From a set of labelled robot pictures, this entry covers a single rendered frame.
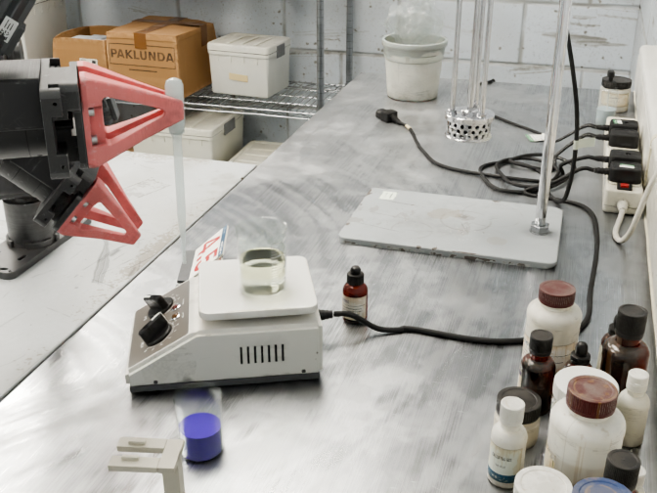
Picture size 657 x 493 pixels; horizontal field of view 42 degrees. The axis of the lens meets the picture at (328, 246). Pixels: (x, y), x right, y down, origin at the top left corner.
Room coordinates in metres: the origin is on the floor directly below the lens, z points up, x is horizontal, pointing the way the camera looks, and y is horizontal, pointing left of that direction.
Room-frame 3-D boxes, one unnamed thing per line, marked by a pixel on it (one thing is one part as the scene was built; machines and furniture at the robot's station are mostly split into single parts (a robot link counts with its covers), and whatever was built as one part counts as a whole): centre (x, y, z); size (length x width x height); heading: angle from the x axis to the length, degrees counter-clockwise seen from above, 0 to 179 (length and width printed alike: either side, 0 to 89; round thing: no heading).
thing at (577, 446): (0.57, -0.21, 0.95); 0.06 x 0.06 x 0.11
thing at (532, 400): (0.65, -0.18, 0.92); 0.04 x 0.04 x 0.04
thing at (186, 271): (1.01, 0.16, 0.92); 0.09 x 0.06 x 0.04; 2
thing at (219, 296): (0.80, 0.08, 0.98); 0.12 x 0.12 x 0.01; 8
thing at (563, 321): (0.76, -0.23, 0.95); 0.06 x 0.06 x 0.10
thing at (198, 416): (0.63, 0.12, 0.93); 0.04 x 0.04 x 0.06
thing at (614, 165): (1.24, -0.45, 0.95); 0.07 x 0.04 x 0.02; 73
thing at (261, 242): (0.78, 0.07, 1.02); 0.06 x 0.05 x 0.08; 137
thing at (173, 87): (0.63, 0.12, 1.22); 0.01 x 0.01 x 0.04; 16
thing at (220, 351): (0.79, 0.10, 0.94); 0.22 x 0.13 x 0.08; 98
